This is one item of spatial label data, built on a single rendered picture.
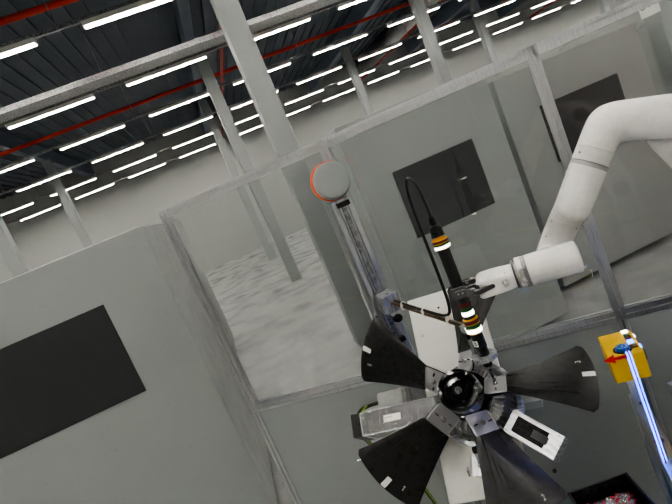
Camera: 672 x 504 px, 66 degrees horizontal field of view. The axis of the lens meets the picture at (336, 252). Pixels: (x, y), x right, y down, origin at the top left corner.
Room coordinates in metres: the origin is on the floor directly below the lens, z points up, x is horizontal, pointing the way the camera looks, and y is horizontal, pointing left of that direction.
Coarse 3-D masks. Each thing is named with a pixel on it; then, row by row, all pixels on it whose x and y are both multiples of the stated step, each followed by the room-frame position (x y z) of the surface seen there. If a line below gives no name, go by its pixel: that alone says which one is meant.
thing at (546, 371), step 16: (576, 352) 1.36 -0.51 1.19; (528, 368) 1.38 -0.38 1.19; (544, 368) 1.35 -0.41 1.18; (560, 368) 1.33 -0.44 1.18; (576, 368) 1.31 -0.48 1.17; (592, 368) 1.29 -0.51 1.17; (512, 384) 1.33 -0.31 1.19; (528, 384) 1.31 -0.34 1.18; (544, 384) 1.29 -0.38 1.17; (560, 384) 1.27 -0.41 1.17; (576, 384) 1.26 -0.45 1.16; (592, 384) 1.24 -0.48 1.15; (560, 400) 1.23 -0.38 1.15; (576, 400) 1.22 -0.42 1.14; (592, 400) 1.21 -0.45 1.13
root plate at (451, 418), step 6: (438, 408) 1.39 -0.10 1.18; (444, 408) 1.39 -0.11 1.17; (432, 414) 1.39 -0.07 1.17; (438, 414) 1.39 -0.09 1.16; (444, 414) 1.40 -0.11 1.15; (450, 414) 1.40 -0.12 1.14; (432, 420) 1.39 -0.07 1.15; (438, 420) 1.39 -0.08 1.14; (450, 420) 1.40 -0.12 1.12; (456, 420) 1.40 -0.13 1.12; (438, 426) 1.39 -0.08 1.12; (444, 426) 1.40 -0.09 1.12; (450, 426) 1.40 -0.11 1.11; (444, 432) 1.40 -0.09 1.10
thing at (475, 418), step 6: (474, 414) 1.35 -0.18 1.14; (480, 414) 1.36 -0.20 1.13; (486, 414) 1.37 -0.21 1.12; (468, 420) 1.33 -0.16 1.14; (474, 420) 1.34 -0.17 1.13; (480, 420) 1.34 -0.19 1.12; (486, 420) 1.35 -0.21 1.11; (492, 420) 1.36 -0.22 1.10; (480, 426) 1.33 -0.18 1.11; (486, 426) 1.33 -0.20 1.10; (492, 426) 1.34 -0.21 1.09; (474, 432) 1.31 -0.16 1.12; (480, 432) 1.31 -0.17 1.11; (486, 432) 1.32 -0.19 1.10
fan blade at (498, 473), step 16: (496, 432) 1.32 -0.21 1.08; (480, 448) 1.27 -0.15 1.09; (496, 448) 1.28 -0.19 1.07; (512, 448) 1.29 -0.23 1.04; (480, 464) 1.24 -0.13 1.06; (496, 464) 1.24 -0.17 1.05; (512, 464) 1.25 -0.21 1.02; (528, 464) 1.26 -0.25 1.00; (496, 480) 1.22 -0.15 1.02; (512, 480) 1.22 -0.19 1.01; (528, 480) 1.22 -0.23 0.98; (544, 480) 1.23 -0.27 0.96; (496, 496) 1.19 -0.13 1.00; (512, 496) 1.19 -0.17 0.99; (528, 496) 1.19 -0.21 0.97; (560, 496) 1.19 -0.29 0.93
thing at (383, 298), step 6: (384, 288) 2.02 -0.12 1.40; (378, 294) 2.00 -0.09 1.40; (384, 294) 1.96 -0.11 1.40; (390, 294) 1.93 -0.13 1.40; (396, 294) 1.94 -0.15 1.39; (378, 300) 1.96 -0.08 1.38; (384, 300) 1.92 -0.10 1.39; (390, 300) 1.93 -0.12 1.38; (378, 306) 1.99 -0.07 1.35; (384, 306) 1.92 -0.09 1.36; (390, 306) 1.92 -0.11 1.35; (396, 306) 1.93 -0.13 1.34; (384, 312) 1.95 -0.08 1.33; (390, 312) 1.92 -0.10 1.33
